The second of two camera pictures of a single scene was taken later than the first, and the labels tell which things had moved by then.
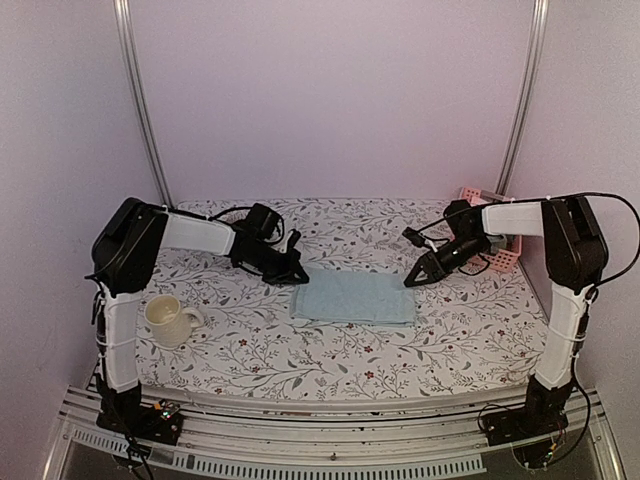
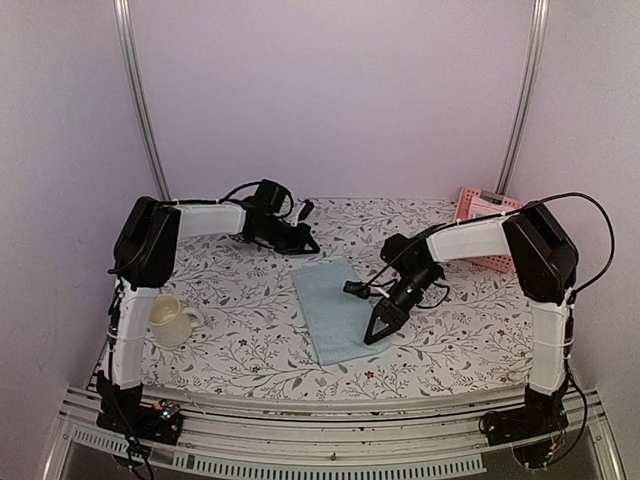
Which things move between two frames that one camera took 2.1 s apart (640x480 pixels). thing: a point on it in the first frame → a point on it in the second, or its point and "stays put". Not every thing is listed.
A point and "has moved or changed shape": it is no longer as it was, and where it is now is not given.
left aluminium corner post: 123,18 stays put
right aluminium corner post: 534,58 stays put
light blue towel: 353,297 has moved or changed shape
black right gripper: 434,267 → 393,313
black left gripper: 287,276 → 305,235
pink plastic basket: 506,260 stays put
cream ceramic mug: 170,325 stays put
